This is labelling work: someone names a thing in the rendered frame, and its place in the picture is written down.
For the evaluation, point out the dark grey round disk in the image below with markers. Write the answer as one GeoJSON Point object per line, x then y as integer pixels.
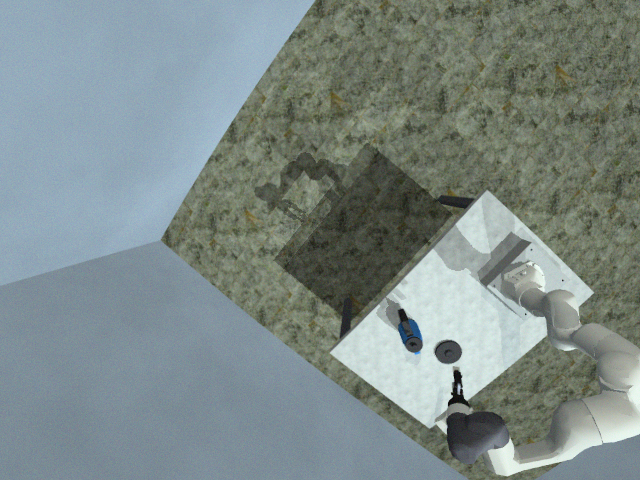
{"type": "Point", "coordinates": [448, 352]}

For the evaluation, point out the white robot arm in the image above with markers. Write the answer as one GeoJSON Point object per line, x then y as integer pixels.
{"type": "Point", "coordinates": [611, 416]}

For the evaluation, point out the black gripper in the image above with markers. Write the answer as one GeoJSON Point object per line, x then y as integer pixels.
{"type": "Point", "coordinates": [459, 398]}

